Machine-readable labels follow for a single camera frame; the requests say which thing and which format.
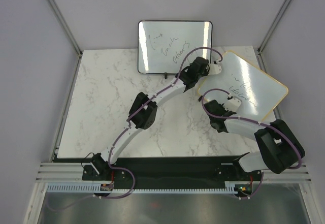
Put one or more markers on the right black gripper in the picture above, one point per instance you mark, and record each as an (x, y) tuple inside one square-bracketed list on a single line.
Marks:
[(222, 106)]

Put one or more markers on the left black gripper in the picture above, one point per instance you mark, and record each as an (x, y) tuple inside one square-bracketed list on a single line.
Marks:
[(203, 65)]

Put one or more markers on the yellow-framed whiteboard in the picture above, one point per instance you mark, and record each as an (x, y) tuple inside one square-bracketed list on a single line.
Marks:
[(258, 92)]

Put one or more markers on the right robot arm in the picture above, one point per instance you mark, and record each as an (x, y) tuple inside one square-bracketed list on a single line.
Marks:
[(279, 149)]

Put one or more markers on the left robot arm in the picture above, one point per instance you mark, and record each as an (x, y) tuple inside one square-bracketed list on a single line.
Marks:
[(143, 113)]

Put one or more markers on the black-framed whiteboard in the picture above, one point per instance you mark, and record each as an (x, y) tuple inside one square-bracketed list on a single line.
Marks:
[(163, 46)]

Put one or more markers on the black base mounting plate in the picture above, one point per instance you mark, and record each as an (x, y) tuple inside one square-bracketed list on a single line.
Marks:
[(169, 172)]

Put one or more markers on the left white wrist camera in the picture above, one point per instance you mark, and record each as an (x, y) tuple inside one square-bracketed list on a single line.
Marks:
[(215, 68)]

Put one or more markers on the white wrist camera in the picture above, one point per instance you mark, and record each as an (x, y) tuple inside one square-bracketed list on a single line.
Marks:
[(215, 68), (232, 104)]

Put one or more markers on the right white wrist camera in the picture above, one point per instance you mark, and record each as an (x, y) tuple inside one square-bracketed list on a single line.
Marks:
[(232, 104)]

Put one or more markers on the white slotted cable duct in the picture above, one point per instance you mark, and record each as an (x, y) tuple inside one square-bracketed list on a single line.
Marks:
[(98, 188)]

